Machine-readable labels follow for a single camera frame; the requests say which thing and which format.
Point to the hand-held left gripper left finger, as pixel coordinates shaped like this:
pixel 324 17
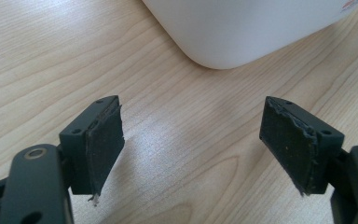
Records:
pixel 99 146

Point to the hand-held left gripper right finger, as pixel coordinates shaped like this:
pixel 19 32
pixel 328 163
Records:
pixel 295 146

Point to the white plastic container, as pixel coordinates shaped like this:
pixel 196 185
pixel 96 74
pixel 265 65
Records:
pixel 248 31

